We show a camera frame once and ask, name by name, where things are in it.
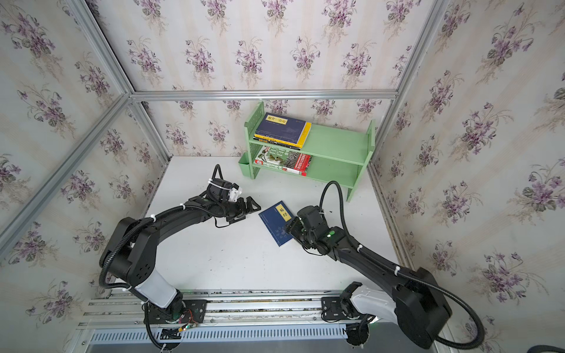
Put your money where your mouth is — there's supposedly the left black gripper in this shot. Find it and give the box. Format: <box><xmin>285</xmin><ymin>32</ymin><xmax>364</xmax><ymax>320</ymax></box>
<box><xmin>218</xmin><ymin>196</ymin><xmax>261</xmax><ymax>223</ymax></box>

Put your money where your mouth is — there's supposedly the blue thin booklet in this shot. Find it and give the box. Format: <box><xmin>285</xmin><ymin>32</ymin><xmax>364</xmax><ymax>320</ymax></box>
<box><xmin>259</xmin><ymin>201</ymin><xmax>294</xmax><ymax>247</ymax></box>

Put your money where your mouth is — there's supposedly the green red plant book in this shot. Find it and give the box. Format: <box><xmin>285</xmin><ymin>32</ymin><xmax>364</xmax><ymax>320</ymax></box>
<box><xmin>254</xmin><ymin>146</ymin><xmax>312</xmax><ymax>177</ymax></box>

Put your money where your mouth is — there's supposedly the black book gold title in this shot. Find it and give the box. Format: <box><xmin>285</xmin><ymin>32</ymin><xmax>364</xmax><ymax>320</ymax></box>
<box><xmin>253</xmin><ymin>137</ymin><xmax>301</xmax><ymax>151</ymax></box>

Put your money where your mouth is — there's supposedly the dark blue hardcover book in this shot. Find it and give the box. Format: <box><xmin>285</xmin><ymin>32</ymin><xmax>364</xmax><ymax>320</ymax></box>
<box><xmin>254</xmin><ymin>113</ymin><xmax>307</xmax><ymax>145</ymax></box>

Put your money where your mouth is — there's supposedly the yellow cartoon book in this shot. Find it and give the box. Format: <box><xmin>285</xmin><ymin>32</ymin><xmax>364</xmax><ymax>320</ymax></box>
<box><xmin>263</xmin><ymin>123</ymin><xmax>311</xmax><ymax>148</ymax></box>

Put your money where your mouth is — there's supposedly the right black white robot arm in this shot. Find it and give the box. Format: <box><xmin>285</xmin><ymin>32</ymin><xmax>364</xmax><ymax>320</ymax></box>
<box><xmin>286</xmin><ymin>204</ymin><xmax>486</xmax><ymax>350</ymax></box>

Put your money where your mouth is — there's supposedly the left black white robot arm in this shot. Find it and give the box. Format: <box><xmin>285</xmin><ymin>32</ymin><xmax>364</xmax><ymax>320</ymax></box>
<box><xmin>98</xmin><ymin>165</ymin><xmax>261</xmax><ymax>316</ymax></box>

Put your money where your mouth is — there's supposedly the green wooden bookshelf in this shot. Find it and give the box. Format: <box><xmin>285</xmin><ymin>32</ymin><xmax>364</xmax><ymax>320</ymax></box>
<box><xmin>239</xmin><ymin>101</ymin><xmax>377</xmax><ymax>202</ymax></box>

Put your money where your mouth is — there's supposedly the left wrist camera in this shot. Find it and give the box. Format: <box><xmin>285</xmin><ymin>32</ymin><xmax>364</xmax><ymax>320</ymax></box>
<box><xmin>228</xmin><ymin>185</ymin><xmax>242</xmax><ymax>203</ymax></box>

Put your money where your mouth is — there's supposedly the aluminium mounting rail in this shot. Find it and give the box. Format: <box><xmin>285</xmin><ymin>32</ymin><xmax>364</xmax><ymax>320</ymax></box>
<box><xmin>77</xmin><ymin>289</ymin><xmax>445</xmax><ymax>329</ymax></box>

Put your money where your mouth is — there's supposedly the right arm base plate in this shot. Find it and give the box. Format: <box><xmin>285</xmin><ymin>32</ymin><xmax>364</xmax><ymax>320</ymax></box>
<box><xmin>321</xmin><ymin>297</ymin><xmax>350</xmax><ymax>323</ymax></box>

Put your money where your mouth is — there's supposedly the white slotted cable duct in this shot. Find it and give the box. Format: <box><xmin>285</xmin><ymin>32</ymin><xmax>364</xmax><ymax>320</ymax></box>
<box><xmin>89</xmin><ymin>324</ymin><xmax>347</xmax><ymax>345</ymax></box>

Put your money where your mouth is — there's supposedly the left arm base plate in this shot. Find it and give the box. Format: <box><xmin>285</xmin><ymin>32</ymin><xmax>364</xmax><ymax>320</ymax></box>
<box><xmin>144</xmin><ymin>299</ymin><xmax>208</xmax><ymax>325</ymax></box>

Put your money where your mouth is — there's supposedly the aluminium frame horizontal bar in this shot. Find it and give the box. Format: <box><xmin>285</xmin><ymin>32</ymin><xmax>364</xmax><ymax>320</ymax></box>
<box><xmin>129</xmin><ymin>89</ymin><xmax>398</xmax><ymax>102</ymax></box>

